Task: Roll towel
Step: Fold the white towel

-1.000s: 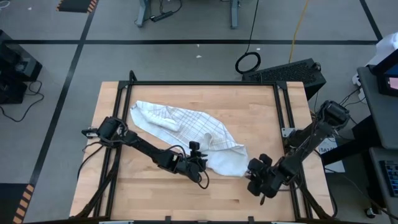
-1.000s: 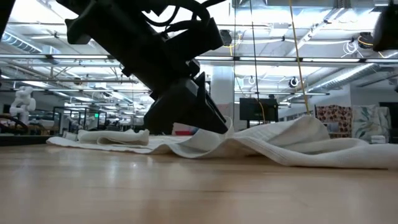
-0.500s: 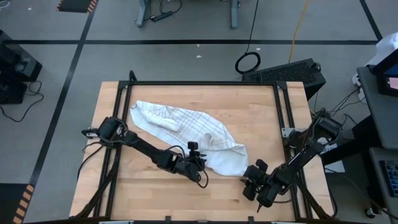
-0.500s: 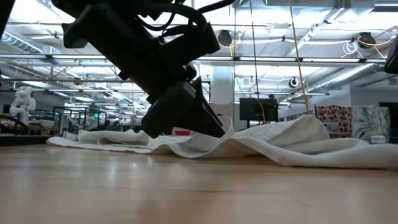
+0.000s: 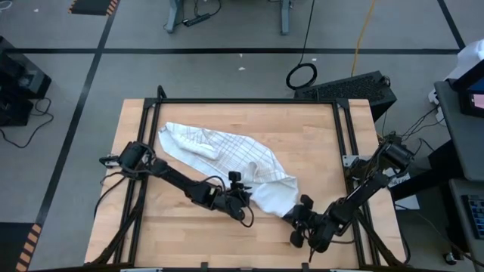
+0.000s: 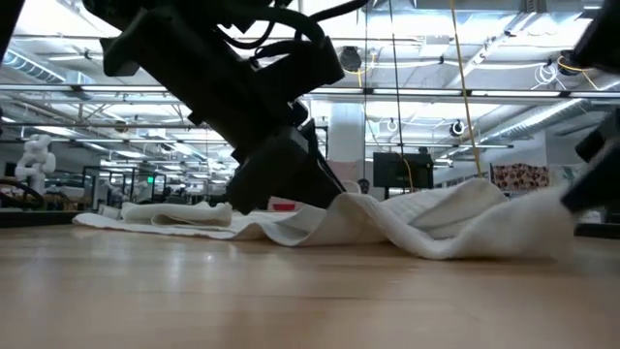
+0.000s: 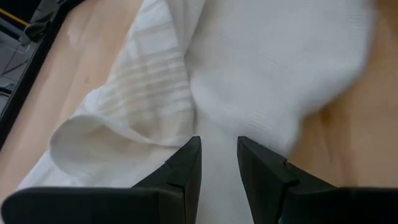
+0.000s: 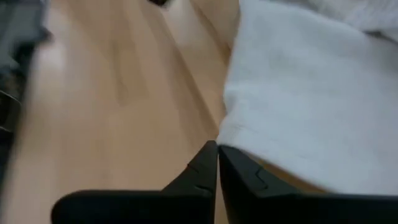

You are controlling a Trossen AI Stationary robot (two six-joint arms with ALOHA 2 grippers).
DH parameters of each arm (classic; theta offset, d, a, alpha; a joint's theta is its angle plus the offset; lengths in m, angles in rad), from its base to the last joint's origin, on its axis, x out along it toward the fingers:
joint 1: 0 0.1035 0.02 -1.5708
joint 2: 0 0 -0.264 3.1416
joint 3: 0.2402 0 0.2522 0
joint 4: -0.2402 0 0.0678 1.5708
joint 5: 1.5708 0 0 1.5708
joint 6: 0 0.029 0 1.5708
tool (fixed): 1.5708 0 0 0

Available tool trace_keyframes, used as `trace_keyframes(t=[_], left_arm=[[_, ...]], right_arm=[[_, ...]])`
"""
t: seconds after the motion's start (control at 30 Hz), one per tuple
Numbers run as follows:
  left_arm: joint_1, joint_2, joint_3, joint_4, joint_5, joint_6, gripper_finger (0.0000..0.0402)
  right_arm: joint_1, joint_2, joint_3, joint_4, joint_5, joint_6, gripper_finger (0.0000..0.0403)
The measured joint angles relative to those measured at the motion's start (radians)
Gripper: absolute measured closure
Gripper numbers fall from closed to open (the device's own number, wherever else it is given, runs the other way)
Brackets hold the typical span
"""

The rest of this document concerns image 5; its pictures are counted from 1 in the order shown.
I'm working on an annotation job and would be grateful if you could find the dark monitor with lit screen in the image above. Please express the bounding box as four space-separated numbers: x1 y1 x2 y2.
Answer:
452 58 484 119

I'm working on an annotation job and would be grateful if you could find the black hazard-striped mat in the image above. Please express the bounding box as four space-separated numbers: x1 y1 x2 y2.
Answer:
0 221 44 272
67 0 120 17

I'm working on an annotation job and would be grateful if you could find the yellow cable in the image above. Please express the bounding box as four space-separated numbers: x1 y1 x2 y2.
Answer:
350 0 378 78

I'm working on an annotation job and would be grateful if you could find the white floor sign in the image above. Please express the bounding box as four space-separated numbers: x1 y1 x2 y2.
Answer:
384 172 421 211

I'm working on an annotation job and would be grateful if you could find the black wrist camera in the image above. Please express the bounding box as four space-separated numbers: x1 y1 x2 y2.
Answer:
298 213 317 231
231 188 247 207

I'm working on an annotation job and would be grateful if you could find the black desk base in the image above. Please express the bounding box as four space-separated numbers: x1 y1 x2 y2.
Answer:
389 140 467 202

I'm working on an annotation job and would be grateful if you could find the black power strip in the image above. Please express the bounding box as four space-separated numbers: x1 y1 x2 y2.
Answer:
182 12 212 28

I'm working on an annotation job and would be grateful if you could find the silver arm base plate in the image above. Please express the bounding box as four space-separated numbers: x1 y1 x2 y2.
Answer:
342 153 361 168

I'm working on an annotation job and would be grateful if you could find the black computer tower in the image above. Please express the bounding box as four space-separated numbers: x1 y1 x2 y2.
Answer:
293 70 399 122

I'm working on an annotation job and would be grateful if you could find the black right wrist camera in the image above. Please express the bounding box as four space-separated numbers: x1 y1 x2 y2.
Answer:
298 213 317 231

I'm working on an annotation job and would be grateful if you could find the white power adapter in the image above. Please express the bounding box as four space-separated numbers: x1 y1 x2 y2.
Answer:
427 87 446 125

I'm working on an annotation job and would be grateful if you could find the black aluminium table frame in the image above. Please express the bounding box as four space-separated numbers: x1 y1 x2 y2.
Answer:
88 97 411 270

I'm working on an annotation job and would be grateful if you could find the grey desk leg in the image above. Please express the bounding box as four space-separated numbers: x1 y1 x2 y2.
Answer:
278 0 295 36
164 0 185 35

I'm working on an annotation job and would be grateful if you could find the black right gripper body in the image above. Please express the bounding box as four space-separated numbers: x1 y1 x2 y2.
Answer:
290 194 336 253

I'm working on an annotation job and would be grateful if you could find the black equipment case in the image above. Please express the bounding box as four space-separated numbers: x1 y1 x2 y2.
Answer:
0 36 53 128

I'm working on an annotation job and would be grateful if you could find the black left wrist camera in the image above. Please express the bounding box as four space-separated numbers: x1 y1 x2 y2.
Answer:
231 188 247 207

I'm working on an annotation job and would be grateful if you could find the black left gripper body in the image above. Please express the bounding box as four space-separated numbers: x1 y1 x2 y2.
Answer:
217 172 249 222

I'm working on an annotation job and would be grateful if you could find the black coiled cable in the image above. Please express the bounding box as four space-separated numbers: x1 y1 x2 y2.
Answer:
285 0 319 91

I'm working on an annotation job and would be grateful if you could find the black keypad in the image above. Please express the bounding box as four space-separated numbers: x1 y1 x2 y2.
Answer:
461 194 484 241

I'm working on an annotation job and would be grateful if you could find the grey desk with keypad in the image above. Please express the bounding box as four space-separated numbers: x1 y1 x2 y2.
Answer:
448 178 484 261

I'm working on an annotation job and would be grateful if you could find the white checked towel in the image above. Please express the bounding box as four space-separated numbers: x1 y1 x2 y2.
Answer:
157 121 299 218

